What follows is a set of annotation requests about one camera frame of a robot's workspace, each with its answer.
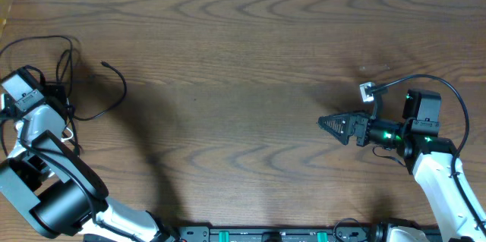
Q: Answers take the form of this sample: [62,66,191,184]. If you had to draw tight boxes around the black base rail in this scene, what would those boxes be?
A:
[83,215,443,242]

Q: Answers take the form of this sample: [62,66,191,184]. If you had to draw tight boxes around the thin black cable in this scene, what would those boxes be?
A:
[55,50,128,122]

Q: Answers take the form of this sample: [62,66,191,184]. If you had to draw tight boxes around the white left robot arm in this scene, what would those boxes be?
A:
[1,65,180,241]

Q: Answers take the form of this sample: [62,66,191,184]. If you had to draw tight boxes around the white cable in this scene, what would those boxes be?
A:
[60,127,75,143]

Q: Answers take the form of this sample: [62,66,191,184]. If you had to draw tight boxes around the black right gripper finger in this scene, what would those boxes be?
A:
[317,115,353,145]
[331,111,371,118]

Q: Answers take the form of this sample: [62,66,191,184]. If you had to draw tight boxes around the thick black USB cable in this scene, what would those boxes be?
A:
[0,35,83,158]

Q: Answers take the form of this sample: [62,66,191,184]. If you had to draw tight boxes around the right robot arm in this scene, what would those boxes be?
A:
[317,89,485,241]

